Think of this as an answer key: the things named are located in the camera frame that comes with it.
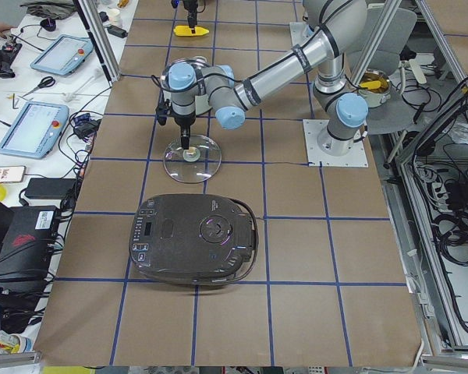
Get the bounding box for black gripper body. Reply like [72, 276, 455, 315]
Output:
[183, 0, 198, 11]
[174, 114, 196, 128]

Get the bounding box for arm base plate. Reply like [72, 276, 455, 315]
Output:
[303, 119, 368, 168]
[289, 22, 315, 51]

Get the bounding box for yellow corn cob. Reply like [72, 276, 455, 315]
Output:
[173, 25, 210, 37]

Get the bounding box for dark grey rice cooker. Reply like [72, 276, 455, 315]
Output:
[129, 193, 259, 286]

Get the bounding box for black power adapter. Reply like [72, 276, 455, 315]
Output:
[24, 178, 75, 199]

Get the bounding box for blue teach pendant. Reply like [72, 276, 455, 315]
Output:
[0, 101, 69, 159]
[30, 34, 94, 76]

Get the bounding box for black scissors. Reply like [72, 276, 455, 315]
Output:
[25, 76, 56, 96]

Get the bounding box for steel bowl with yellow item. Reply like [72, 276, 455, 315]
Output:
[359, 69, 391, 108]

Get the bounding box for black cable bundle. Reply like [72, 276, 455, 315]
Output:
[432, 210, 468, 266]

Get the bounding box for blue teach pendant near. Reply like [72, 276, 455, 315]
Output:
[0, 101, 69, 159]

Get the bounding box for glass pot lid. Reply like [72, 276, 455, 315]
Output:
[163, 135, 222, 184]

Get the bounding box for pale green electric pot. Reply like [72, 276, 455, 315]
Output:
[159, 56, 211, 116]

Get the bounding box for black computer box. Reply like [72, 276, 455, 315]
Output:
[0, 203, 60, 281]

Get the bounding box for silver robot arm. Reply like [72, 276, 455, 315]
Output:
[155, 1, 367, 148]

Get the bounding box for grey office chair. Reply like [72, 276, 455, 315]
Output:
[346, 6, 417, 135]

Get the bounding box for blue teach pendant far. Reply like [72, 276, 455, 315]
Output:
[30, 34, 94, 76]

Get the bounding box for aluminium frame post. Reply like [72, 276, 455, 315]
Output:
[73, 0, 121, 84]

